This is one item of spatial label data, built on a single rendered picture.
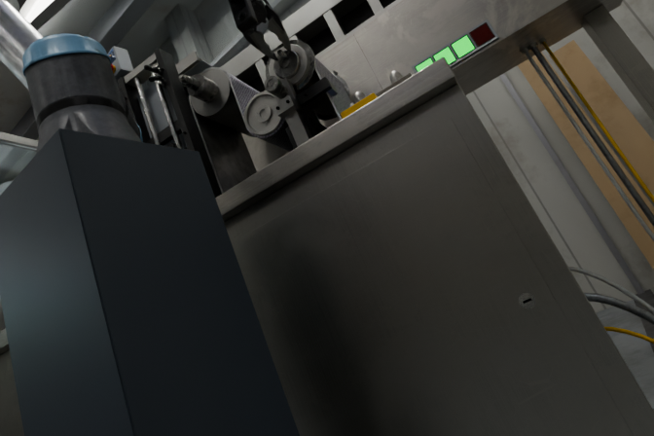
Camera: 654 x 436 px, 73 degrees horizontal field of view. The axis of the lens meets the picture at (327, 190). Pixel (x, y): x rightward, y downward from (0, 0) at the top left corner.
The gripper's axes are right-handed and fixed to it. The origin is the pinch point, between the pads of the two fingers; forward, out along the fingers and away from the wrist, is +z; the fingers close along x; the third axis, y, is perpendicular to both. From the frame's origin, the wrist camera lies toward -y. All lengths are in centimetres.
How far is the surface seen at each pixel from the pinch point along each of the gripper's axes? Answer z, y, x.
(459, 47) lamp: 33, 17, -40
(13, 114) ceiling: -35, 465, 470
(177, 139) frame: -0.1, -12.4, 32.1
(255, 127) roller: 10.7, -5.9, 16.4
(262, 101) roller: 7.3, -1.9, 11.7
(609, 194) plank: 209, 100, -89
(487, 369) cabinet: 35, -77, -15
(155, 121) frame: -5.1, -3.0, 38.5
